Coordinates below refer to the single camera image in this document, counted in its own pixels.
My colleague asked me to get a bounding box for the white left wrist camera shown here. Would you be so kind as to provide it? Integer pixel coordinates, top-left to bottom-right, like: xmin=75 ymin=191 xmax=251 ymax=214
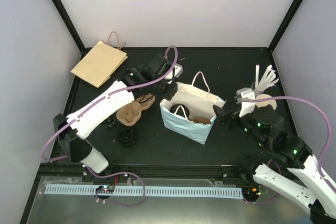
xmin=164 ymin=64 xmax=183 ymax=82

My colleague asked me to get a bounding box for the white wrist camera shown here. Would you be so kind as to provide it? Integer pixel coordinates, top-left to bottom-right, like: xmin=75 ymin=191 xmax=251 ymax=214
xmin=236 ymin=88 xmax=256 ymax=118
xmin=164 ymin=64 xmax=183 ymax=82

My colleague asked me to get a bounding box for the light blue cable duct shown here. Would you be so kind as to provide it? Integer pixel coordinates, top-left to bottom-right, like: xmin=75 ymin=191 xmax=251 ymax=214
xmin=44 ymin=184 xmax=243 ymax=199

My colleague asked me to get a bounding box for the single brown cup carrier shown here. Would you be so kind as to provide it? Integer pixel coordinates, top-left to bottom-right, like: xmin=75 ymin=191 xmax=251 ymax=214
xmin=189 ymin=116 xmax=211 ymax=125

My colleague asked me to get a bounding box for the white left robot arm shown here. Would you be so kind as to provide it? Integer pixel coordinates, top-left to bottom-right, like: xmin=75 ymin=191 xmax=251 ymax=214
xmin=53 ymin=55 xmax=183 ymax=182

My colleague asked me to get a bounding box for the black frame post right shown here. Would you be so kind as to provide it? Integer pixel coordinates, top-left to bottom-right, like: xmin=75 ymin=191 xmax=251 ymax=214
xmin=268 ymin=0 xmax=303 ymax=53

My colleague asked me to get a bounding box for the black frame post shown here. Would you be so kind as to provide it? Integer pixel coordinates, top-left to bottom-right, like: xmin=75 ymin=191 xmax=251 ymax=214
xmin=268 ymin=0 xmax=303 ymax=53
xmin=51 ymin=0 xmax=86 ymax=54

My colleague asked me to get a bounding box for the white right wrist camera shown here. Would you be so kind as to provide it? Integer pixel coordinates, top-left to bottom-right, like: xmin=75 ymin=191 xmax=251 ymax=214
xmin=236 ymin=88 xmax=256 ymax=118

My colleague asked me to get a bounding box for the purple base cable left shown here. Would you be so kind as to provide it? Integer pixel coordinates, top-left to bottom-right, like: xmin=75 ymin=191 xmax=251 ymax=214
xmin=85 ymin=167 xmax=146 ymax=206

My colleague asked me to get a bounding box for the black frame post left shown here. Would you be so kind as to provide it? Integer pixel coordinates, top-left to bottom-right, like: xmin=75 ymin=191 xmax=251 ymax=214
xmin=51 ymin=0 xmax=86 ymax=54

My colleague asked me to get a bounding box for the black circuit board with leds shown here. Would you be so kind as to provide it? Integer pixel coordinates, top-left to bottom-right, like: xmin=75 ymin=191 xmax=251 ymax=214
xmin=96 ymin=185 xmax=115 ymax=193

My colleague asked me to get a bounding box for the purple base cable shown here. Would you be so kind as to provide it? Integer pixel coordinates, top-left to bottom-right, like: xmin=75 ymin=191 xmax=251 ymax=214
xmin=243 ymin=159 xmax=283 ymax=206
xmin=85 ymin=167 xmax=146 ymax=206

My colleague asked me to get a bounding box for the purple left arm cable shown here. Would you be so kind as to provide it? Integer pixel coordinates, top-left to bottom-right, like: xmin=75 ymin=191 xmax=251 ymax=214
xmin=42 ymin=45 xmax=179 ymax=162

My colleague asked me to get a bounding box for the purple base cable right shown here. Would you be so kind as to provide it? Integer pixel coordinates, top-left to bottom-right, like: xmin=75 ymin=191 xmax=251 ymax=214
xmin=243 ymin=159 xmax=283 ymax=206

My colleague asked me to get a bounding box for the black paper coffee cup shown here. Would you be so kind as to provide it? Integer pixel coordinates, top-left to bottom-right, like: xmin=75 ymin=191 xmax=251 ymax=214
xmin=101 ymin=115 xmax=116 ymax=128

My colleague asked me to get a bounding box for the light blue paper bag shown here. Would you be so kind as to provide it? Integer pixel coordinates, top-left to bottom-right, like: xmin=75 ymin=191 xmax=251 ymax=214
xmin=160 ymin=71 xmax=226 ymax=145

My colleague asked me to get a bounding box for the stack of black lids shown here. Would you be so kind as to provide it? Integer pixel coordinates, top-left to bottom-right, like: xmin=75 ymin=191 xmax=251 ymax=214
xmin=117 ymin=126 xmax=138 ymax=148

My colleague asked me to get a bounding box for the clear cup of stirrers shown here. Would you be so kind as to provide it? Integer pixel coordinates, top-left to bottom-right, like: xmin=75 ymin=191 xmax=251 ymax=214
xmin=252 ymin=65 xmax=279 ymax=94

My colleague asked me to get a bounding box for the brown kraft paper bag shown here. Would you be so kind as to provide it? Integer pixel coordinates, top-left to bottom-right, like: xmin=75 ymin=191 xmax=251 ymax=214
xmin=71 ymin=41 xmax=128 ymax=88

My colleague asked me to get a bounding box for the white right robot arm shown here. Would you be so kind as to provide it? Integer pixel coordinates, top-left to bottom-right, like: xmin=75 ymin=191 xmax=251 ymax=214
xmin=213 ymin=105 xmax=335 ymax=223

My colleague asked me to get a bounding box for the stack of white paper cups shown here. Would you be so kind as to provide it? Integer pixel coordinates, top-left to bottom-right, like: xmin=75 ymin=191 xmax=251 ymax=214
xmin=256 ymin=93 xmax=277 ymax=110

